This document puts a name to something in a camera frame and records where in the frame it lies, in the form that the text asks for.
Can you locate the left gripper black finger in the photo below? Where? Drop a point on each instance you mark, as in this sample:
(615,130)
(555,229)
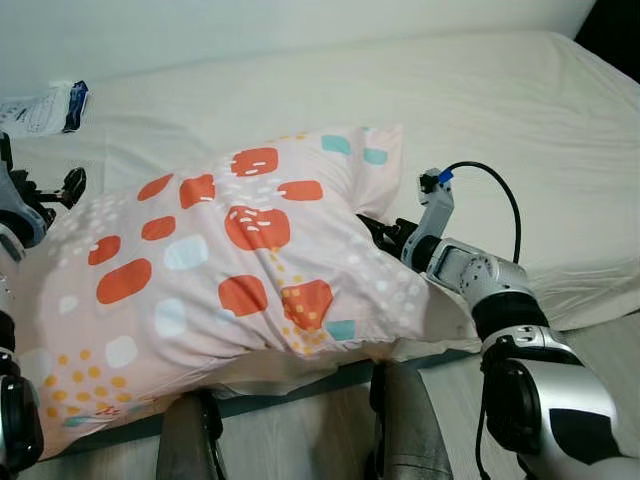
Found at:
(68,188)

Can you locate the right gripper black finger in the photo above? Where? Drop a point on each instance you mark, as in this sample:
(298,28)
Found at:
(378,230)

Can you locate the pink pillow with orange patches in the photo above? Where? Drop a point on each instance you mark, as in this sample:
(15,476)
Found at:
(200,260)

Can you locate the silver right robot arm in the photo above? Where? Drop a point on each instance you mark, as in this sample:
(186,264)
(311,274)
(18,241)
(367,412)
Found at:
(540,400)

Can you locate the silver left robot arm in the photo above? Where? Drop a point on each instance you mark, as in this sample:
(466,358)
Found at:
(18,420)

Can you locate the white and blue package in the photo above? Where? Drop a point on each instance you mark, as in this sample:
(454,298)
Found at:
(40,110)

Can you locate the white sheeted mattress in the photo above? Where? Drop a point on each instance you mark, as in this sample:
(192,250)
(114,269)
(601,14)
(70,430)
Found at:
(520,120)

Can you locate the grey right robot leg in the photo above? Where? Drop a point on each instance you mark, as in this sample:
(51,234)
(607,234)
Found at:
(405,430)

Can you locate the grey robot leg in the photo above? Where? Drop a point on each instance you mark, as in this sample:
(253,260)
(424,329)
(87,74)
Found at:
(185,440)
(405,430)

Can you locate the grey left robot leg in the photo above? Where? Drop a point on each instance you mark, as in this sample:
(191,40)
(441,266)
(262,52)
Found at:
(185,440)

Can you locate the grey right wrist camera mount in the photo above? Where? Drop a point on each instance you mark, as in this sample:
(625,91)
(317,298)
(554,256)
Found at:
(437,215)

